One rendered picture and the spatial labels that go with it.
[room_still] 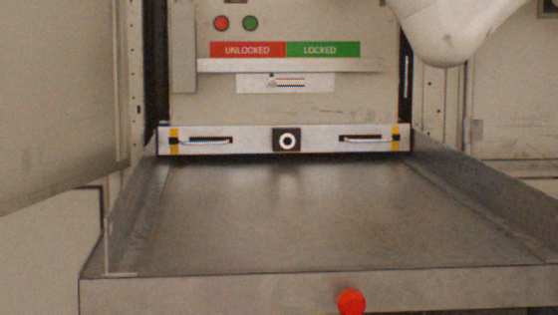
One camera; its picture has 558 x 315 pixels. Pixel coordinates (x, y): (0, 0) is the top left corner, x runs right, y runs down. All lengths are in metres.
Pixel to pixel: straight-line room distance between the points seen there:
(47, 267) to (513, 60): 1.09
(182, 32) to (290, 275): 0.65
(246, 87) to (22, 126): 0.48
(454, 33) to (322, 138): 0.50
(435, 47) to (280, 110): 0.49
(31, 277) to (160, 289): 0.77
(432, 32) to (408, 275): 0.39
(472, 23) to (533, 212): 0.30
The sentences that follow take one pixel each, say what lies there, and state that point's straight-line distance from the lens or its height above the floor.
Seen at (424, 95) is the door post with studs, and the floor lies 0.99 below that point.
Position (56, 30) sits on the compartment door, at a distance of 1.29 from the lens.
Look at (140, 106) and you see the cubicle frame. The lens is 1.46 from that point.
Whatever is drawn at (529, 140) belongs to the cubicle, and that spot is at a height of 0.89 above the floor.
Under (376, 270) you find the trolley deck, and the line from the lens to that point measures 0.83.
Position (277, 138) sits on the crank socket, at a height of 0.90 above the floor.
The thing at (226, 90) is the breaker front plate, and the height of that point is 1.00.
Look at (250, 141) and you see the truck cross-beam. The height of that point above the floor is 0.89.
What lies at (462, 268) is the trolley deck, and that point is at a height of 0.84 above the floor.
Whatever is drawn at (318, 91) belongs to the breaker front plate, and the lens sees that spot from 1.46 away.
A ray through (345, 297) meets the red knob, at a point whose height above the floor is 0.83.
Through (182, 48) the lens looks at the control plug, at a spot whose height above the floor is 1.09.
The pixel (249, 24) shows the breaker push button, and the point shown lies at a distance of 1.43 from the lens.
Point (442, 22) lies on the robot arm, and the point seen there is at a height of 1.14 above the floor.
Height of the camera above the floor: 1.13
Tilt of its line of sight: 7 degrees down
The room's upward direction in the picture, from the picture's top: straight up
